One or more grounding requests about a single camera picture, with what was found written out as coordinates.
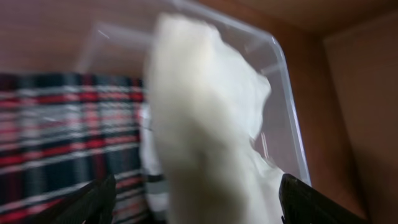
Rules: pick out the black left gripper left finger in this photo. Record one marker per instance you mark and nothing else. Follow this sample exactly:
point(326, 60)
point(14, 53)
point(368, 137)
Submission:
point(92, 204)

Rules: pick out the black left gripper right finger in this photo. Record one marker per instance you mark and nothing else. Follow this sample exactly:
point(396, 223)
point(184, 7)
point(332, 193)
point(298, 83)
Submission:
point(301, 204)

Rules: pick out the plaid flannel shirt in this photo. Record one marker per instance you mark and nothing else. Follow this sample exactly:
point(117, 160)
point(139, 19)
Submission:
point(59, 132)

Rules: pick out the cream cloth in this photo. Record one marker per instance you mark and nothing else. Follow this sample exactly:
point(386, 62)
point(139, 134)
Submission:
point(206, 104)

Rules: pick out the white printed t-shirt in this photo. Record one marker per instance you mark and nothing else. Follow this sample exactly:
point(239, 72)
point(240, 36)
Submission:
point(157, 191)

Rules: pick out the clear plastic storage container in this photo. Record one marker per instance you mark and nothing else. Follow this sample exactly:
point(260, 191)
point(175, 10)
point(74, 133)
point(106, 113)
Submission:
point(117, 49)

